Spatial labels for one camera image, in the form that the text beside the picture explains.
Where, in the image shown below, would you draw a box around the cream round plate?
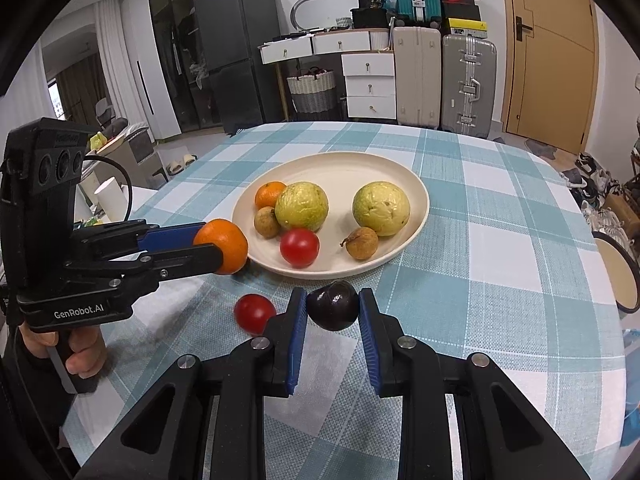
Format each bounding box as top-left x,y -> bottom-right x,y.
231,152 -> 431,281

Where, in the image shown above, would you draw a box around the orange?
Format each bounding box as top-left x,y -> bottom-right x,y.
193,219 -> 248,275

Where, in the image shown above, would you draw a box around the brown longan with stem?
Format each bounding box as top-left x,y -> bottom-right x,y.
341,226 -> 378,261

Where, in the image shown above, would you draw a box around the beige suitcase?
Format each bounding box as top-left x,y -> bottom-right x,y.
394,27 -> 442,129

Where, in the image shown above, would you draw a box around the white paper cup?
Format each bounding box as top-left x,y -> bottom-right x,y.
94,177 -> 128,222

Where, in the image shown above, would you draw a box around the woven laundry basket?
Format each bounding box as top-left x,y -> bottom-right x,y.
286,66 -> 337,115

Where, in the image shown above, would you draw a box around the stacked shoe boxes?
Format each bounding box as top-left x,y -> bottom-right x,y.
440,0 -> 488,39

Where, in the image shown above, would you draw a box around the dark plum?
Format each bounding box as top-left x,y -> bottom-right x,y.
306,281 -> 360,332

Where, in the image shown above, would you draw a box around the large yellow-green guava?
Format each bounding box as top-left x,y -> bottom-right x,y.
274,181 -> 329,232

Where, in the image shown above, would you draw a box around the left hand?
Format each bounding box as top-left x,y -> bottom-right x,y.
18,320 -> 109,380

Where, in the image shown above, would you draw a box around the black cable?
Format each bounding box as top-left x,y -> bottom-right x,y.
81,154 -> 135,224

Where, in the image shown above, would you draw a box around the wooden door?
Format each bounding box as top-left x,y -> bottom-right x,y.
502,0 -> 598,154

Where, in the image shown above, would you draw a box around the black refrigerator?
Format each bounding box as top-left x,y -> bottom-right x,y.
195,0 -> 284,134

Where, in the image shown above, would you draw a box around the checkered teal tablecloth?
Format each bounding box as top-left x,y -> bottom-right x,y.
63,122 -> 626,479

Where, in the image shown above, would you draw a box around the oval mirror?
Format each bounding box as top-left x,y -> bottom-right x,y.
290,0 -> 360,33

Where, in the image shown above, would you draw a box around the silver suitcase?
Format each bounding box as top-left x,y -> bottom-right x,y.
440,35 -> 497,139

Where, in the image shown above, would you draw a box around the red tomato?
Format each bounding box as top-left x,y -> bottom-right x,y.
280,228 -> 320,269
233,294 -> 277,336

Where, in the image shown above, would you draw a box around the white drawer desk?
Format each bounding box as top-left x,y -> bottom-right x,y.
259,28 -> 397,122

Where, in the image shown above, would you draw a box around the small orange mandarin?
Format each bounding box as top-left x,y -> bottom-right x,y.
254,181 -> 286,209

